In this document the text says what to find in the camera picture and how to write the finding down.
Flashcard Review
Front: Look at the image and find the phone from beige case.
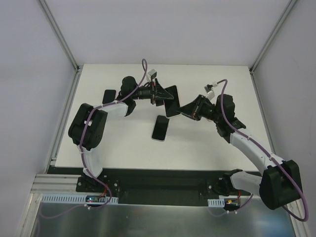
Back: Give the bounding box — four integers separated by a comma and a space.
164, 85, 181, 118

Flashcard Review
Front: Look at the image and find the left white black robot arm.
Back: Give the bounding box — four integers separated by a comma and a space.
68, 76, 175, 192

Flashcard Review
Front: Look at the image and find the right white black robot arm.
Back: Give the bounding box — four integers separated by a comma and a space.
178, 94, 303, 210

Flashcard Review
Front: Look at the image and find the black phone clear case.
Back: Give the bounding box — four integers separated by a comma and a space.
151, 115, 169, 142

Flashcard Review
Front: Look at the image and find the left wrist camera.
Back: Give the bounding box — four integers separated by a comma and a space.
146, 69, 157, 82

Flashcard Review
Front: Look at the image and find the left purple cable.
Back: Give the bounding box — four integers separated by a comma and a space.
79, 58, 154, 210

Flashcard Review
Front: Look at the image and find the purple cable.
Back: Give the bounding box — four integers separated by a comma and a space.
79, 58, 154, 210
212, 79, 311, 221

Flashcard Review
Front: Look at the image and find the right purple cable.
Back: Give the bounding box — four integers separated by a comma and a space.
212, 79, 311, 221

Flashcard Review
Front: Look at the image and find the left aluminium frame post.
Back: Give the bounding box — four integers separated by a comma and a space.
37, 0, 80, 73

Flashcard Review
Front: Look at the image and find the aluminium frame post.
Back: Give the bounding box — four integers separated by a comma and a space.
37, 0, 80, 73
249, 0, 299, 75

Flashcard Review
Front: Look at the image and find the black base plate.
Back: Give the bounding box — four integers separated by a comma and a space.
76, 167, 262, 205

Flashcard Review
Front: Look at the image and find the right white cable duct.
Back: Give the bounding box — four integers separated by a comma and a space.
207, 198, 225, 208

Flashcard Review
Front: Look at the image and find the white cable duct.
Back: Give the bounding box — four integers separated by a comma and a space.
41, 194, 119, 205
207, 198, 225, 208

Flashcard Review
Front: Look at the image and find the right aluminium frame post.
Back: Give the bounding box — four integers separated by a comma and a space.
249, 0, 299, 75

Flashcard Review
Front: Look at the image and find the left white cable duct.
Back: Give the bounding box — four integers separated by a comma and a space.
41, 194, 119, 205

